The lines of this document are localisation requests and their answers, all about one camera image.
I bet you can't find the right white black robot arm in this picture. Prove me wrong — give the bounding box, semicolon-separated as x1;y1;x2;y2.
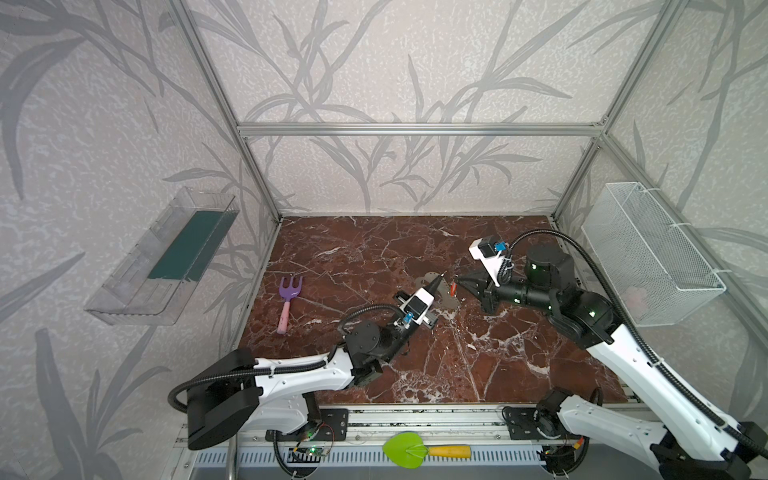
456;236;767;479

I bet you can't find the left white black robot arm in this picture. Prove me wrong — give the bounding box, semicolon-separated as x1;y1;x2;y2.
168;275;444;451

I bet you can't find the pink object in basket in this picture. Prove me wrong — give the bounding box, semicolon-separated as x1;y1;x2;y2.
622;286;649;318

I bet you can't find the purple pink toy rake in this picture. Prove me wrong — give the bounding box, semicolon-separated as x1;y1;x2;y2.
277;276;303;335

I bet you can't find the green yellow toy shovel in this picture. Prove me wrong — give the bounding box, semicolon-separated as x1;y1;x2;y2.
382;432;472;469

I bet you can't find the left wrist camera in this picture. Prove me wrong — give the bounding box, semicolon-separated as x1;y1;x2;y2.
394;287;437;329

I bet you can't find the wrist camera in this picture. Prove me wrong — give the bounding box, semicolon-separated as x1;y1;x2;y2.
469;235;513;287
394;287;437;329

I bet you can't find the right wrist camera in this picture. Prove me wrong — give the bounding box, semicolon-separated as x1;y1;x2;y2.
469;235;513;287

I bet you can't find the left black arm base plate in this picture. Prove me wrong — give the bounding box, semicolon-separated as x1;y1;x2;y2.
299;408;350;442

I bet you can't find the aluminium front rail frame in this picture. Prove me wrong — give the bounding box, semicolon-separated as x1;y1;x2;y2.
173;403;679;448

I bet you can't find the white wire mesh basket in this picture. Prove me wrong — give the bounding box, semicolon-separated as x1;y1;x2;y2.
582;182;726;327

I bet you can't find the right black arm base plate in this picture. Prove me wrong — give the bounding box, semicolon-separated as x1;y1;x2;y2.
501;405;562;440

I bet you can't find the left circuit board with wires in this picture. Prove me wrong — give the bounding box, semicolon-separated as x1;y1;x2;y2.
287;439;335;464

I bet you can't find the circuit board with wires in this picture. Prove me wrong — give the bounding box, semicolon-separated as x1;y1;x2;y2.
287;439;335;464
540;437;590;479

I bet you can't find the right circuit board with wires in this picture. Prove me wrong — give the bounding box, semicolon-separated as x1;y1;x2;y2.
540;437;590;479

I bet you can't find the clear plastic wall shelf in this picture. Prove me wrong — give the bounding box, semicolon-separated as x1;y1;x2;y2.
84;187;240;326

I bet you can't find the right black corrugated cable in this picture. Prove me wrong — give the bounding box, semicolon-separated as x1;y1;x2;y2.
500;229;768;460

